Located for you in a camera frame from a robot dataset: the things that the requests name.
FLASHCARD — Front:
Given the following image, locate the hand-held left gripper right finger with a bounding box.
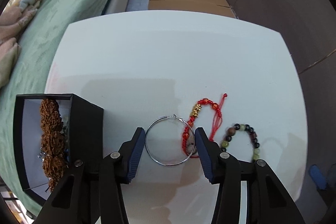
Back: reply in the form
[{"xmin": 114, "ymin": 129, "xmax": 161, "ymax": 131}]
[{"xmin": 194, "ymin": 127, "xmax": 306, "ymax": 224}]

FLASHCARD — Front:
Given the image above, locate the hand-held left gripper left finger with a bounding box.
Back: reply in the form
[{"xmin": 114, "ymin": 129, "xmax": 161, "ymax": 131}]
[{"xmin": 33, "ymin": 127, "xmax": 146, "ymax": 224}]

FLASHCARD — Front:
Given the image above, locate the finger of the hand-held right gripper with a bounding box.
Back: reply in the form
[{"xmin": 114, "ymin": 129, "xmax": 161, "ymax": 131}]
[{"xmin": 308, "ymin": 164, "xmax": 328, "ymax": 191}]

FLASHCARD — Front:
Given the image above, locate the red cord bracelet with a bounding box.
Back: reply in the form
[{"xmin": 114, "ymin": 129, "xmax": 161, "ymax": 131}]
[{"xmin": 182, "ymin": 93, "xmax": 228, "ymax": 159}]

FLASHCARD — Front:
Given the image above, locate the silver hoop bangle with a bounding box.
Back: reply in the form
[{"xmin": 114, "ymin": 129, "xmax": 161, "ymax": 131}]
[{"xmin": 144, "ymin": 114, "xmax": 196, "ymax": 166}]

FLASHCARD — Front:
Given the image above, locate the black jewelry box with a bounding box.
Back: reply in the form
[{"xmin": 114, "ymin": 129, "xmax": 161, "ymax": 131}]
[{"xmin": 13, "ymin": 93, "xmax": 105, "ymax": 208}]

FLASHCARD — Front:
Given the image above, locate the brown walnut bead bracelet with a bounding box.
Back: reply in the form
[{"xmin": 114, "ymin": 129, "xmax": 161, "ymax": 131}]
[{"xmin": 39, "ymin": 98, "xmax": 69, "ymax": 193}]

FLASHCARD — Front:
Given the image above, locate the white low table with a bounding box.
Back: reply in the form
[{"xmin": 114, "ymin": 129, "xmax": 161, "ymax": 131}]
[{"xmin": 45, "ymin": 11, "xmax": 308, "ymax": 224}]

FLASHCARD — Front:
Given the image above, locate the bed with green sheet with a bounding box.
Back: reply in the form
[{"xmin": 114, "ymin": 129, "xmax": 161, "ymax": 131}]
[{"xmin": 0, "ymin": 0, "xmax": 142, "ymax": 217}]

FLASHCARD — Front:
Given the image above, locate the beige patterned blanket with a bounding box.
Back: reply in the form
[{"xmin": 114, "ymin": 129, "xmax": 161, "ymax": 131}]
[{"xmin": 0, "ymin": 0, "xmax": 46, "ymax": 88}]

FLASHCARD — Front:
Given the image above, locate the dark mixed bead bracelet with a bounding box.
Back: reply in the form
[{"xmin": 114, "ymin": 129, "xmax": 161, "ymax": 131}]
[{"xmin": 220, "ymin": 123, "xmax": 262, "ymax": 163}]

